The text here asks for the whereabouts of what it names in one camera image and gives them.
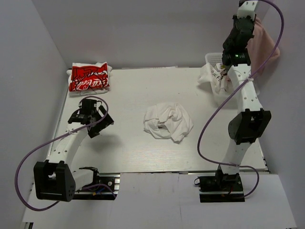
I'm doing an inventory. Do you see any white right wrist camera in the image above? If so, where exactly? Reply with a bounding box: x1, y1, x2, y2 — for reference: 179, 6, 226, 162
237, 0, 258, 21

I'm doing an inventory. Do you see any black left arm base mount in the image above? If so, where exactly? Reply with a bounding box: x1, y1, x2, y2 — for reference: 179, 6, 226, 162
72, 167, 121, 200

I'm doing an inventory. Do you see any white t-shirt black graphic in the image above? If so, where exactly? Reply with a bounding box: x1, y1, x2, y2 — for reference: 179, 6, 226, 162
143, 102, 193, 144

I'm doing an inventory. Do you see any folded red coca-cola t-shirt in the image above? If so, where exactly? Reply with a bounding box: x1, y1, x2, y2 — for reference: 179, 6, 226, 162
66, 62, 112, 97

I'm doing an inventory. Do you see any pink t-shirt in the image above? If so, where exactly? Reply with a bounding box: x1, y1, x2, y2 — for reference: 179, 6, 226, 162
247, 17, 280, 75

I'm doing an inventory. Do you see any white plastic basket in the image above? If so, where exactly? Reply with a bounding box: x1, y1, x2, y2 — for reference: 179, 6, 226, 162
198, 53, 263, 112

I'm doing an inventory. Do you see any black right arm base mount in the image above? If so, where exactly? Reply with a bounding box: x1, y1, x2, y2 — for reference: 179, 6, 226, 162
194, 166, 245, 203

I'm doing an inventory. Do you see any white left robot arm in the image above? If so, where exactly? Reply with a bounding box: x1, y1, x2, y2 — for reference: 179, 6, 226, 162
33, 96, 114, 202

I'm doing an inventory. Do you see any white cartoon print t-shirt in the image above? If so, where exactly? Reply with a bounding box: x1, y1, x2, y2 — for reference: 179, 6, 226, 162
197, 62, 234, 97

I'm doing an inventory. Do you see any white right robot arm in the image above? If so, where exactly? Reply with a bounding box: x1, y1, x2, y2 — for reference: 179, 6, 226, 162
215, 0, 271, 187

